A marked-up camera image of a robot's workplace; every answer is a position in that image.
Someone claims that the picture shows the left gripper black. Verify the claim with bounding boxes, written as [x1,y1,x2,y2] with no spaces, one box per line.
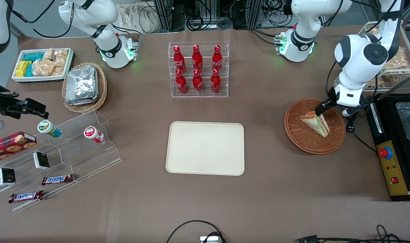
[314,100,365,118]

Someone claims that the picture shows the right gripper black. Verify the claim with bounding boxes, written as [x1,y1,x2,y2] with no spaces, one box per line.
[0,79,50,132]

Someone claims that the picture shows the triangular sandwich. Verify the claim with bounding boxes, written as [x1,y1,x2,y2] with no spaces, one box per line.
[299,110,330,138]

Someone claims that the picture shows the round brown wicker basket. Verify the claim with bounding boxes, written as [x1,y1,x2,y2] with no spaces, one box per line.
[284,98,346,155]

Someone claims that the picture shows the light oval wicker basket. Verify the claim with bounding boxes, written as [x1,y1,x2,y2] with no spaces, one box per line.
[62,62,108,113]

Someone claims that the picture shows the beige rectangular tray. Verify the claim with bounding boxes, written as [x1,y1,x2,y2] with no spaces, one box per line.
[166,121,245,176]

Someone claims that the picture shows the green lid yogurt cup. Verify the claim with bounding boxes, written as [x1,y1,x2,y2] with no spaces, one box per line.
[37,120,62,138]

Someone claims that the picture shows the white rectangular snack bin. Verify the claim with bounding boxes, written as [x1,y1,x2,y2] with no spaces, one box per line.
[12,48,75,83]

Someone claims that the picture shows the yellow snack packet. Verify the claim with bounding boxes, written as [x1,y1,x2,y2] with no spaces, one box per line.
[15,61,32,78]

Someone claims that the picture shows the red plaid cookie box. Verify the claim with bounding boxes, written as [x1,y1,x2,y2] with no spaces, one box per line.
[0,131,37,165]

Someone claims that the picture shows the silver foil pack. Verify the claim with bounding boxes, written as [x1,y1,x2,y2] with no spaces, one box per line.
[65,96,100,106]
[66,66,97,102]

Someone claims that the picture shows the small black white box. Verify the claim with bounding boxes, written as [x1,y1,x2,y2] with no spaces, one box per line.
[33,152,51,170]
[0,167,16,187]

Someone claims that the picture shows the red lid yogurt cup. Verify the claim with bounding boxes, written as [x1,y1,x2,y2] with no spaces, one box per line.
[83,126,105,143]

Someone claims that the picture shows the clear acrylic stepped display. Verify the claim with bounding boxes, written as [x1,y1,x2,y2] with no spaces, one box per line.
[0,110,122,212]

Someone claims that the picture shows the brown snickers bar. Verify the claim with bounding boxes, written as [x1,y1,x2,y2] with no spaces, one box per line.
[41,174,75,186]
[8,190,44,204]

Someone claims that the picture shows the black appliance yellow panel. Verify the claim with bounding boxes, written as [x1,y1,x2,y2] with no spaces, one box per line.
[364,93,410,202]

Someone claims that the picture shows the grey metal bar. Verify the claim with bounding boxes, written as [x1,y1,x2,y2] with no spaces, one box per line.
[377,69,410,99]

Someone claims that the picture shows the clear plastic container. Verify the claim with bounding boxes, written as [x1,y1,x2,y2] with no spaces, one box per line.
[396,102,410,141]

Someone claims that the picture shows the red cola bottle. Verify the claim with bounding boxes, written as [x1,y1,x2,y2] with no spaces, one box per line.
[173,45,187,74]
[212,45,223,72]
[192,69,204,94]
[175,69,188,95]
[210,69,222,95]
[192,44,203,73]

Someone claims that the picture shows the clear acrylic bottle rack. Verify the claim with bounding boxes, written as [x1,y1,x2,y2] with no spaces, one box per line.
[168,42,230,98]

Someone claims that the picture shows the white plastic bag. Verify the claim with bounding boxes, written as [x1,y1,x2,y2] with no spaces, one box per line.
[117,3,160,34]

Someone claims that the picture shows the black power cable plug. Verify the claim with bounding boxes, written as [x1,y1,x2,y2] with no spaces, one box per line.
[346,113,377,153]

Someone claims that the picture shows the aluminium frame post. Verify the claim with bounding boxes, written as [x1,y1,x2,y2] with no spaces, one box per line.
[154,0,174,33]
[246,0,261,29]

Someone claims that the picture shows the black tangled cable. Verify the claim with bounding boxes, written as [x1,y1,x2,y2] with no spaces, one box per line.
[294,224,410,243]

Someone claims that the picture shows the black looped cable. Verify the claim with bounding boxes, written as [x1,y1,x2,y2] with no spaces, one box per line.
[166,220,228,243]

